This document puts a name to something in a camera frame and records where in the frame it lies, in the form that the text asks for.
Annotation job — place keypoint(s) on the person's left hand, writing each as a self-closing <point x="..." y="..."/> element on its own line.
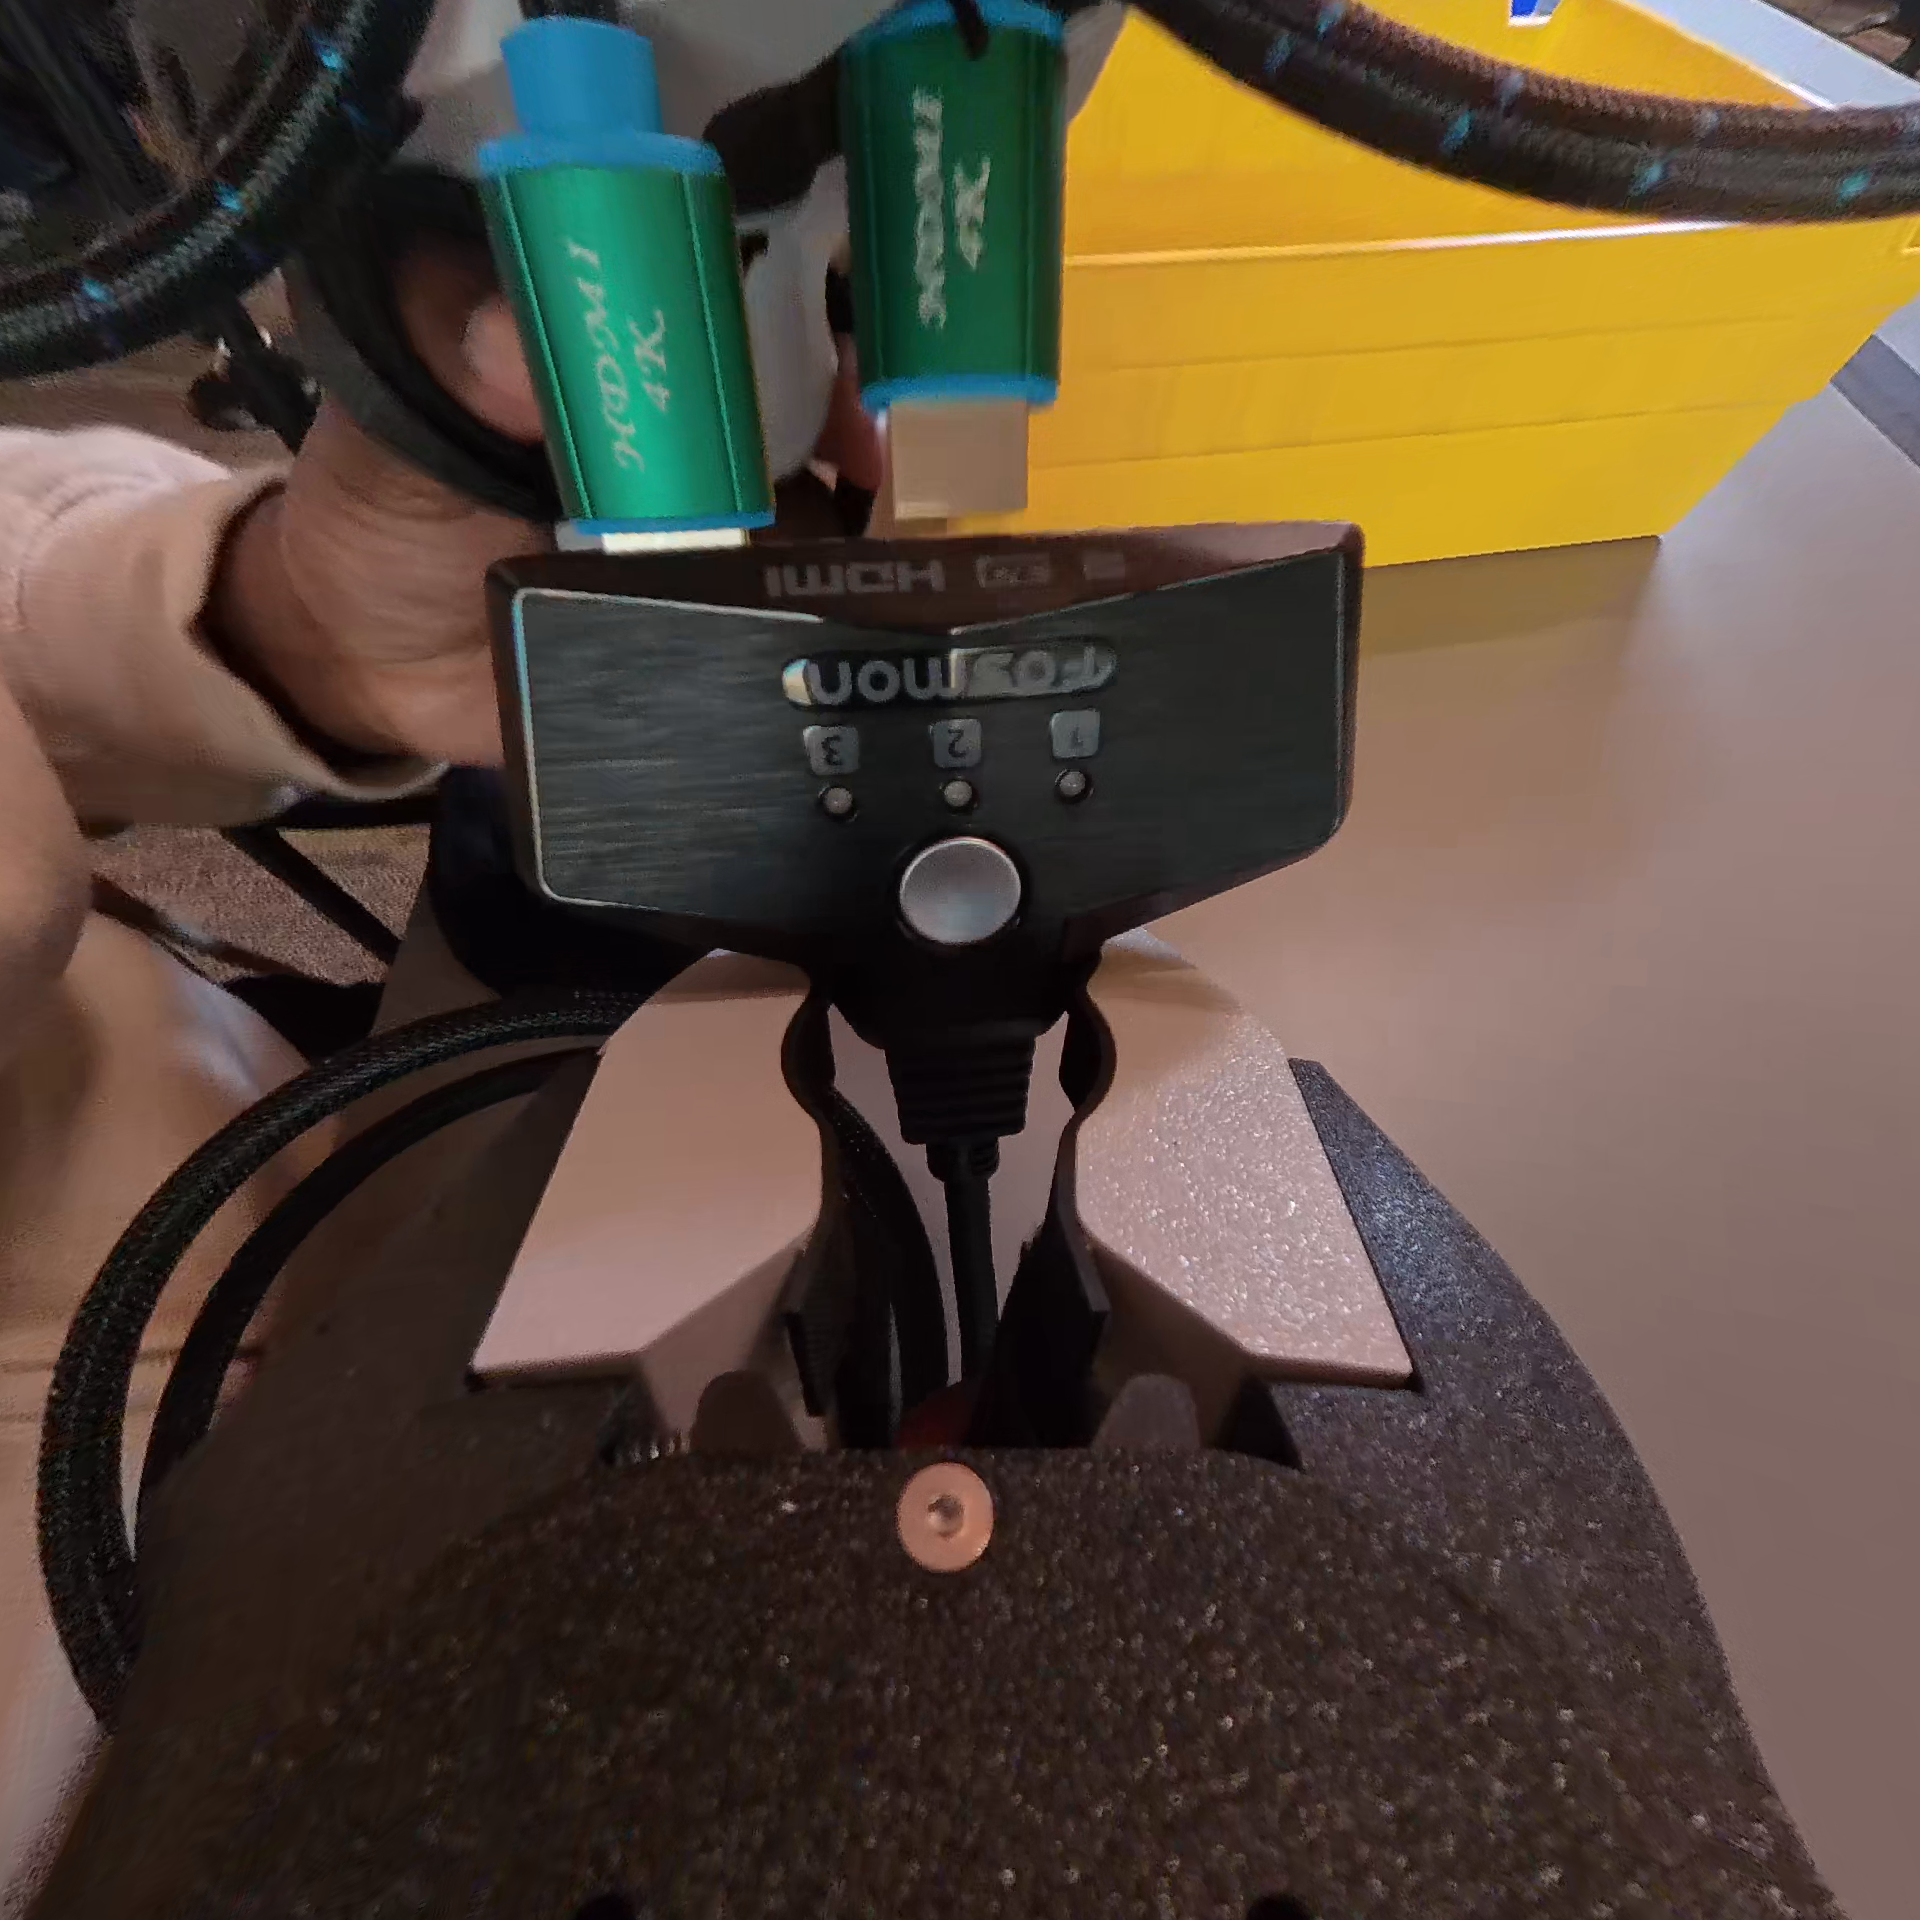
<point x="391" y="631"/>

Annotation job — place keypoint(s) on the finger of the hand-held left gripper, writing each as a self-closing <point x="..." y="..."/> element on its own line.
<point x="1091" y="29"/>
<point x="787" y="331"/>

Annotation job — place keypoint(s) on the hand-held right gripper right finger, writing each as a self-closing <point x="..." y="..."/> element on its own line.
<point x="1245" y="1186"/>

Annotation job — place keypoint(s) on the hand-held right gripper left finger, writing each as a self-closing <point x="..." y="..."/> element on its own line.
<point x="660" y="1200"/>

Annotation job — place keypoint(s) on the grey desk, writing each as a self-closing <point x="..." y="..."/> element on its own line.
<point x="1620" y="975"/>

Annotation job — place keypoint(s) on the person's left forearm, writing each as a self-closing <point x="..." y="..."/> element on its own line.
<point x="133" y="631"/>

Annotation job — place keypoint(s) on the yellow plastic bin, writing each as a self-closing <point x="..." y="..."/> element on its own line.
<point x="1424" y="375"/>

